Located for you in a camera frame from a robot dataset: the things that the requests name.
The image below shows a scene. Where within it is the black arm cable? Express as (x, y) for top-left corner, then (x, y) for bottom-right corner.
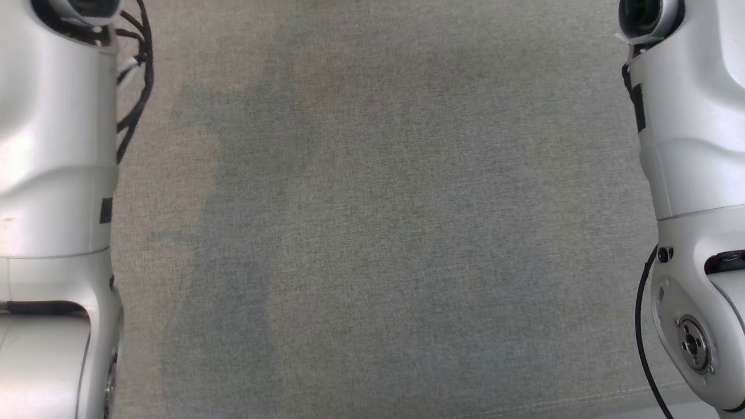
(112, 0), (155, 165)
(634, 246), (676, 419)

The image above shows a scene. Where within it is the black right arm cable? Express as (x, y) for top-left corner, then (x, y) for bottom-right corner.
(634, 246), (676, 419)

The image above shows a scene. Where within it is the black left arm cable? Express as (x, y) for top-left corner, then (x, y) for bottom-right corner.
(112, 0), (155, 165)

